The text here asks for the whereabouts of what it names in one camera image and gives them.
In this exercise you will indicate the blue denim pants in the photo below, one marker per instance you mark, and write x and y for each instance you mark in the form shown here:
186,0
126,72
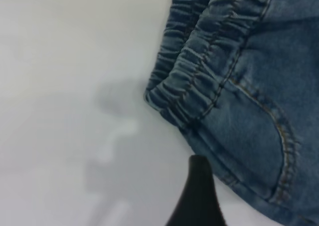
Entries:
249,111

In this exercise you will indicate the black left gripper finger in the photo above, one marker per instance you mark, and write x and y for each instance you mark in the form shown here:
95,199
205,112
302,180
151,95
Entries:
199,198

